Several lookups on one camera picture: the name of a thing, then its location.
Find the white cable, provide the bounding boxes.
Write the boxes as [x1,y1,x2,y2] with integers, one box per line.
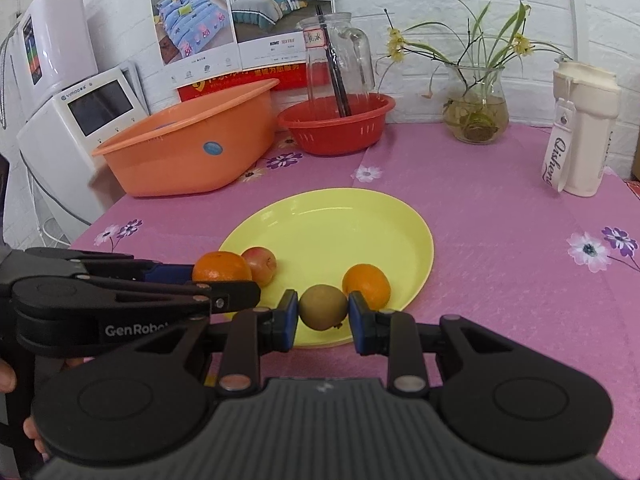
[36,212,73,248]

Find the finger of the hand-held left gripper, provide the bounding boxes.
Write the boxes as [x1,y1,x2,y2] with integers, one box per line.
[75,272,262,319]
[65,254,196,286]

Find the pink floral tablecloth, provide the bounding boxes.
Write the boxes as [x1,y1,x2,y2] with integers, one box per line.
[67,122,640,480]

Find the green plant with yellow flowers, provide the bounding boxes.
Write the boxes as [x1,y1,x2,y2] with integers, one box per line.
[375,0,573,106]

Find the cream white bottle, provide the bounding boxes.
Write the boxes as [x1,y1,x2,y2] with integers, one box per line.
[540,58,622,198]

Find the white wall conduit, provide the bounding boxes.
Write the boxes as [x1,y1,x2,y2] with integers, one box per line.
[562,0,593,63]

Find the red apple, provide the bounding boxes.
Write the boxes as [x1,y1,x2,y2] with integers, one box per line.
[241,246,277,288]

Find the orange plastic basin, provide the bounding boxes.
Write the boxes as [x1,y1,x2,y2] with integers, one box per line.
[91,79,280,198]

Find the yellow plate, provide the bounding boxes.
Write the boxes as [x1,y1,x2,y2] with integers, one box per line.
[218,188,435,348]

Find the red plastic colander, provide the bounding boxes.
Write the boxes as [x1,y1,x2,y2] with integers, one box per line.
[277,93,396,157]

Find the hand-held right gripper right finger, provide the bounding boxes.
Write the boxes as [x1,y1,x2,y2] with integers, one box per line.
[348,291,547,396]

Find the person's left hand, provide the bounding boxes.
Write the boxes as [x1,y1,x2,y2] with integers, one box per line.
[0,357,49,461]

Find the orange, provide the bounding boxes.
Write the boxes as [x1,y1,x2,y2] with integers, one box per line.
[342,264,391,310]
[192,251,253,286]

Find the bedding wall poster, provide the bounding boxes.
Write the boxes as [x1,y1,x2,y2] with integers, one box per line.
[145,0,336,107]

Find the glass pitcher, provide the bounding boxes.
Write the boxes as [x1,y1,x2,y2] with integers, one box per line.
[298,12,376,116]

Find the glass vase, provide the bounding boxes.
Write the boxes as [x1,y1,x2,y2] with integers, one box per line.
[442,62,510,145]

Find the white appliance with screen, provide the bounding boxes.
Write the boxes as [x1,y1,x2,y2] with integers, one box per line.
[17,60,151,231]

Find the brown-green kiwi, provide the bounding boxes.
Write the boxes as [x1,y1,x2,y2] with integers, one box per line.
[298,284,350,331]

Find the black chopstick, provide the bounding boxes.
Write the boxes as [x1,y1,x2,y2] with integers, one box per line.
[320,12,352,117]
[316,5,348,117]

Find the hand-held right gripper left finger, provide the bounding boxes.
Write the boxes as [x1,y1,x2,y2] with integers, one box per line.
[107,290,301,396]

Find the tall white water purifier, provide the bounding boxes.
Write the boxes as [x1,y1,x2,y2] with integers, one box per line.
[0,0,99,131]

